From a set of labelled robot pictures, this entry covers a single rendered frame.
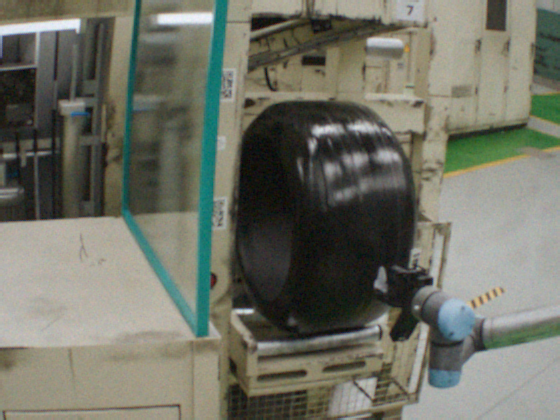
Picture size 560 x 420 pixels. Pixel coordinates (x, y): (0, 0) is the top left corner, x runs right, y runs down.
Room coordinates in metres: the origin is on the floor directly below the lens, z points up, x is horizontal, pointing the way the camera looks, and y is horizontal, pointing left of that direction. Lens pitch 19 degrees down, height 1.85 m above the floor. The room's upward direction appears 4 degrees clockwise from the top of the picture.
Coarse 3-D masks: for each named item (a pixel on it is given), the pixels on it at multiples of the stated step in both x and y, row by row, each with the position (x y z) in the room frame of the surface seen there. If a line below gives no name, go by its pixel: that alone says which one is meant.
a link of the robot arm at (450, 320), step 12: (432, 300) 1.50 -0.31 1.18; (444, 300) 1.48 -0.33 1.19; (456, 300) 1.47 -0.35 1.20; (432, 312) 1.48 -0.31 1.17; (444, 312) 1.45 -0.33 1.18; (456, 312) 1.43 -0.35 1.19; (468, 312) 1.44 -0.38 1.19; (432, 324) 1.47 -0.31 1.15; (444, 324) 1.43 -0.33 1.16; (456, 324) 1.43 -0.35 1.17; (468, 324) 1.44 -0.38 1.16; (432, 336) 1.47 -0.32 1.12; (444, 336) 1.44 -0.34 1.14; (456, 336) 1.43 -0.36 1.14
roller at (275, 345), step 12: (372, 324) 1.93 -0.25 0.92; (288, 336) 1.83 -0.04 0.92; (300, 336) 1.84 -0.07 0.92; (312, 336) 1.85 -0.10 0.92; (324, 336) 1.85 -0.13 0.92; (336, 336) 1.86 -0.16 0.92; (348, 336) 1.87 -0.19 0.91; (360, 336) 1.88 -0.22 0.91; (372, 336) 1.90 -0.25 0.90; (264, 348) 1.79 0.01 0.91; (276, 348) 1.80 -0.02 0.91; (288, 348) 1.81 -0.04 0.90; (300, 348) 1.82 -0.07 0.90; (312, 348) 1.83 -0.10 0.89; (324, 348) 1.85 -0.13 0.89
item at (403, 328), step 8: (408, 312) 1.58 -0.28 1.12; (400, 320) 1.60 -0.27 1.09; (408, 320) 1.60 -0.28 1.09; (416, 320) 1.61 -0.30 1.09; (392, 328) 1.63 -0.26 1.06; (400, 328) 1.60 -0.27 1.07; (408, 328) 1.61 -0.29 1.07; (392, 336) 1.62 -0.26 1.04; (400, 336) 1.61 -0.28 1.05; (408, 336) 1.62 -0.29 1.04
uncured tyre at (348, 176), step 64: (256, 128) 2.02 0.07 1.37; (320, 128) 1.86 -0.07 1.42; (384, 128) 1.93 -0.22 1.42; (256, 192) 2.22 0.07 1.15; (320, 192) 1.75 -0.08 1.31; (384, 192) 1.79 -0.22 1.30; (256, 256) 2.15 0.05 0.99; (320, 256) 1.72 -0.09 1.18; (384, 256) 1.76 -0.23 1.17; (320, 320) 1.77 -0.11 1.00
